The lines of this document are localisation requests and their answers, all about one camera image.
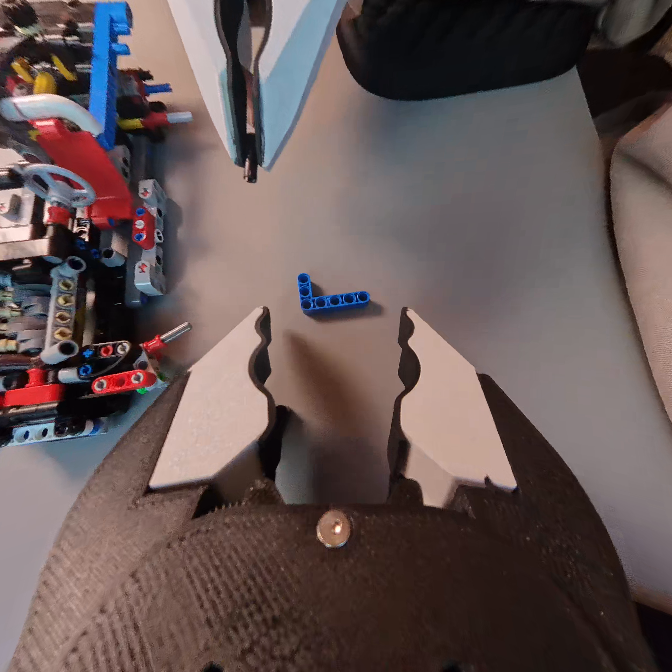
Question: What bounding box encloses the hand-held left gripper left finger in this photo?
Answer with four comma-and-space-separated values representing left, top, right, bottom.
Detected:
148, 306, 289, 505

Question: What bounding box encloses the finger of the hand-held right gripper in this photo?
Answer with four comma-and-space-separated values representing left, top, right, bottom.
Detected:
167, 0, 250, 166
254, 0, 348, 172

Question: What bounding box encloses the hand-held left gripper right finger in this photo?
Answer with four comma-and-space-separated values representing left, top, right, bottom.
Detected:
387, 307, 518, 507

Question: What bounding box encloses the blue L-shaped lego beam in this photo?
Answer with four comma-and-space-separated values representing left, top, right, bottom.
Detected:
296, 273, 371, 315

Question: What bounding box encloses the lego car model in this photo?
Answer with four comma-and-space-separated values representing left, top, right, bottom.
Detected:
0, 0, 194, 447

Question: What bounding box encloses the person's right forearm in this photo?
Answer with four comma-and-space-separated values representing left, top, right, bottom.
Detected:
593, 0, 672, 50

